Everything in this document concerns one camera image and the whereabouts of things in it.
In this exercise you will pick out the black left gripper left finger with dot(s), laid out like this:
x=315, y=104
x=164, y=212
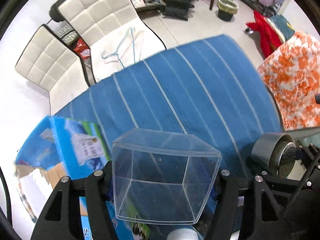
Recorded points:
x=61, y=218

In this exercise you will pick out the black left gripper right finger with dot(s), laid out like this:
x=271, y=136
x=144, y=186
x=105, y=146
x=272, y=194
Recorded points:
x=240, y=204

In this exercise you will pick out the steel perforated tin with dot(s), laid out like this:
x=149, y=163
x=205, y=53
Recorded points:
x=277, y=151

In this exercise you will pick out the clear acrylic box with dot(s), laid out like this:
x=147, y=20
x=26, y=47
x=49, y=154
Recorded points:
x=162, y=177

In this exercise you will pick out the white cream jar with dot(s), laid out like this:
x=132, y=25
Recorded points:
x=183, y=234

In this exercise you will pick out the blue cardboard milk box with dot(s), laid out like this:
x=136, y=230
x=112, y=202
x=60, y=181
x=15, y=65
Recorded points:
x=80, y=149

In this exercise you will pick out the orange white patterned cloth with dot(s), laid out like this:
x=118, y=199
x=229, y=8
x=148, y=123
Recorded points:
x=291, y=73

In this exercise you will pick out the blue striped bed sheet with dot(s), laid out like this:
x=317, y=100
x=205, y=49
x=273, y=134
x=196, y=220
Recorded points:
x=208, y=88

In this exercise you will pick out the small white padded chair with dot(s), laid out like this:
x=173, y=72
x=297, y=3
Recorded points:
x=48, y=63

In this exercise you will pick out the red cloth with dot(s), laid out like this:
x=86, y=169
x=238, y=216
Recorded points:
x=269, y=38

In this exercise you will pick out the large white padded chair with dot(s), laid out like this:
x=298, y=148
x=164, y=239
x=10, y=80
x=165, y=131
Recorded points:
x=103, y=23

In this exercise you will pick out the trash bin with bag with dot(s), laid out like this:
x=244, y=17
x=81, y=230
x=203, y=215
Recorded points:
x=227, y=9

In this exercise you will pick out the wire clothes hangers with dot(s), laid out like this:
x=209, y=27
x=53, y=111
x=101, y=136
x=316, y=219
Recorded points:
x=126, y=52

